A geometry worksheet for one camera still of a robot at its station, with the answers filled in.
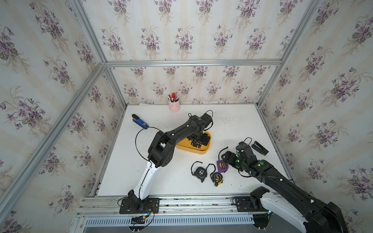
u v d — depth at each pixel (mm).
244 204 735
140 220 716
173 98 1114
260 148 930
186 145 951
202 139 839
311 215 408
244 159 627
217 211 729
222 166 837
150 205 731
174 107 1112
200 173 801
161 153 569
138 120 1067
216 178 799
